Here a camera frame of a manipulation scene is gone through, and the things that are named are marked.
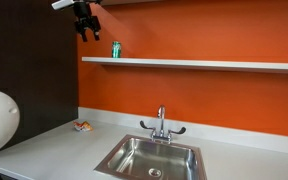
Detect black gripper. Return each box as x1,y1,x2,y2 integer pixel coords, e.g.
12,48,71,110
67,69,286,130
72,0,102,43

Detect green soda can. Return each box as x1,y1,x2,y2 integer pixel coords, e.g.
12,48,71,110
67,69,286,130
111,40,122,59

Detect dark wood cabinet panel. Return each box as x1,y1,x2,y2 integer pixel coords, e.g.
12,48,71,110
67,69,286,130
0,0,79,148

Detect orange white snack packet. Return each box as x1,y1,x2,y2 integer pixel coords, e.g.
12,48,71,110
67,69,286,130
72,120,95,133

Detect stainless steel sink basin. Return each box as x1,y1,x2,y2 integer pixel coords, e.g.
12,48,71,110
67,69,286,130
93,134,208,180

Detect round sink drain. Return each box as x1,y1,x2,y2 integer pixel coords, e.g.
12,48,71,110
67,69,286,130
148,167,163,178

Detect white counter backsplash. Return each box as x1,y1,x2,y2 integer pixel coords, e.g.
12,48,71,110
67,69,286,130
78,107,288,157

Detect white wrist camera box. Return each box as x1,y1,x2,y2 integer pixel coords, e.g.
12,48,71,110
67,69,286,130
51,0,76,11

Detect white lower wall shelf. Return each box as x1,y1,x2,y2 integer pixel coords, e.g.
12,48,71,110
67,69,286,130
81,56,288,75

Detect chrome faucet with handles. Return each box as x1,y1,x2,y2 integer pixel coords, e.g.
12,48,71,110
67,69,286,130
139,105,187,143

